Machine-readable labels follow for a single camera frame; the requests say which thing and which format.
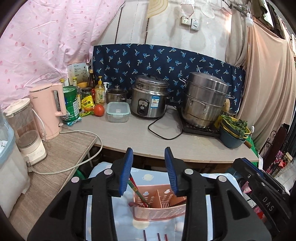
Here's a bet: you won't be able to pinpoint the pink floral cloth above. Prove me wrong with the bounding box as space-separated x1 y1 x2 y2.
266 149 292 175

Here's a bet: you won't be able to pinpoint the white power cord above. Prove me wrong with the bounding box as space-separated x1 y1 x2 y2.
25 130 103 175

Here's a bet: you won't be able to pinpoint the stacked bowls with greens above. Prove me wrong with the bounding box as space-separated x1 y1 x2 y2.
218 117 251 149

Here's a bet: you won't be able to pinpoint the green can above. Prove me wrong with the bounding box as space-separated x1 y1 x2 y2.
63 86 82 121

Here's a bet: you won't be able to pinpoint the white bin with teal lid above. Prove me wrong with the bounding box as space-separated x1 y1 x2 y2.
0 109 30 218

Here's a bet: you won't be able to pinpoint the grey wall switch box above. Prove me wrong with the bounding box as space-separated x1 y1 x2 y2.
190 19 201 32

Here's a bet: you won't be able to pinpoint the wood grain side table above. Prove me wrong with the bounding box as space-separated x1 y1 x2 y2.
8 132 97 232

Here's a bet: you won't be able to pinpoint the beige curtain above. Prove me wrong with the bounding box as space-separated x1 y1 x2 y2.
225 10 296 151

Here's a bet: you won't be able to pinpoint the grey countertop board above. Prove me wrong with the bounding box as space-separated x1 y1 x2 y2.
61 105 260 163

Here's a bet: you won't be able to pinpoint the beige round mat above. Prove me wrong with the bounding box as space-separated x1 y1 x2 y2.
148 0 171 18

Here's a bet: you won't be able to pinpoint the glass pickle jar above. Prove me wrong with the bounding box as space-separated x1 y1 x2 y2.
81 87 92 103

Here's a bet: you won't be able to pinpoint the yellow colander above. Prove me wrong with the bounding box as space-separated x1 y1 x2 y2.
220 116 251 140

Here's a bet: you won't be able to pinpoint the pink printed curtain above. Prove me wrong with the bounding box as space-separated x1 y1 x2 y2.
0 0 126 110

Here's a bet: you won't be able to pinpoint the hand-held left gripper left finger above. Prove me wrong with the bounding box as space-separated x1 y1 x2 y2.
26 147 134 241

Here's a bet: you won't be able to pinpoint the white blender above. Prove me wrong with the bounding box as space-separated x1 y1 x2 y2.
3 98 48 166

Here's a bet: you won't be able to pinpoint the white carton box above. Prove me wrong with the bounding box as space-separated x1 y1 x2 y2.
68 62 90 85

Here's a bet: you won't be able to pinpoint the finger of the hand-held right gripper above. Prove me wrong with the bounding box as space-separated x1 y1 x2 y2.
232 157 260 193
251 160 289 195

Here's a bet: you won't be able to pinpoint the blue polka dot tablecloth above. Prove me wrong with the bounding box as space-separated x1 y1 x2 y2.
85 162 241 241

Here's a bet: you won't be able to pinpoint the dark sauce bottle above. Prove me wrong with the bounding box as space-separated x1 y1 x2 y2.
88 69 96 90

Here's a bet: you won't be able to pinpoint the white slotted ladle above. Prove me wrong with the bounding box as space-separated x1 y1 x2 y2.
201 0 214 19

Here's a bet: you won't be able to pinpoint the navy patterned cloth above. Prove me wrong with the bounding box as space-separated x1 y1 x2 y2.
91 44 246 114

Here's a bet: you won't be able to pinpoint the red tomato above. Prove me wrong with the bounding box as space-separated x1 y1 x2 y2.
93 104 106 117

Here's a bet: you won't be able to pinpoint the yellow snack packet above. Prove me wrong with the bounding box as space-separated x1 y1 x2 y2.
81 96 95 109

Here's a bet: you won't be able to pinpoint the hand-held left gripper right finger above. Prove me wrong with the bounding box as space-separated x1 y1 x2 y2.
164 147 271 241

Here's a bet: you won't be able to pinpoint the pink electric kettle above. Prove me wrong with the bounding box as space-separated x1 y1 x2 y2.
29 83 70 140

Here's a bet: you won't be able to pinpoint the dark chair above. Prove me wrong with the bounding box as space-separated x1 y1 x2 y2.
264 124 292 163

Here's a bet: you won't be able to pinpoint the green leafy vegetables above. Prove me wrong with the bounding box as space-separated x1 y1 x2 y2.
221 113 249 138

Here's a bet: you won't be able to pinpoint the pink perforated utensil holder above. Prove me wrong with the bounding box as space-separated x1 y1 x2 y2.
133 189 188 222

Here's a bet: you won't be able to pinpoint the steel rice cooker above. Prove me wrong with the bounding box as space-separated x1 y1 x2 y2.
131 75 170 119

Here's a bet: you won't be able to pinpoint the black power cord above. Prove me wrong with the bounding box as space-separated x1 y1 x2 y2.
148 109 183 140

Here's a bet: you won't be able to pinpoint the translucent plastic bag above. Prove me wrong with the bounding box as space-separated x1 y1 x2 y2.
180 0 195 18

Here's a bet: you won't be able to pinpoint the yellow pump bottle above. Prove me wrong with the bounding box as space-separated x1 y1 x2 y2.
95 76 106 105

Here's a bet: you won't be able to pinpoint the steel steamer pot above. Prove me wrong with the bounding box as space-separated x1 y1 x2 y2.
178 72 235 129

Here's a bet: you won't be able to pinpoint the small pot with glass lid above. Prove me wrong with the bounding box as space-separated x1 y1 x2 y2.
106 85 129 103

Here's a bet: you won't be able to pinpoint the green bag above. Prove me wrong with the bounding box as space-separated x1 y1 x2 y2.
250 139 261 163

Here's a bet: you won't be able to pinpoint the black induction cooker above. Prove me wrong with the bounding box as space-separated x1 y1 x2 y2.
177 108 221 138

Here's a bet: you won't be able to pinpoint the clear container with teal lid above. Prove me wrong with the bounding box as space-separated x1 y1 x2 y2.
106 102 130 123

